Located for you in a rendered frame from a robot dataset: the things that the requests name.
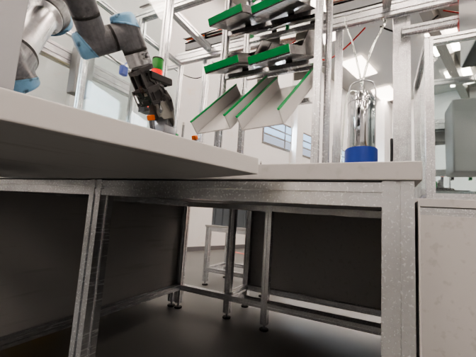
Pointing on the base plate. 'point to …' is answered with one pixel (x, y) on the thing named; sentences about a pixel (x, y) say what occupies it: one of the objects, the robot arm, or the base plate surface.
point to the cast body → (166, 126)
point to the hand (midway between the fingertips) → (167, 122)
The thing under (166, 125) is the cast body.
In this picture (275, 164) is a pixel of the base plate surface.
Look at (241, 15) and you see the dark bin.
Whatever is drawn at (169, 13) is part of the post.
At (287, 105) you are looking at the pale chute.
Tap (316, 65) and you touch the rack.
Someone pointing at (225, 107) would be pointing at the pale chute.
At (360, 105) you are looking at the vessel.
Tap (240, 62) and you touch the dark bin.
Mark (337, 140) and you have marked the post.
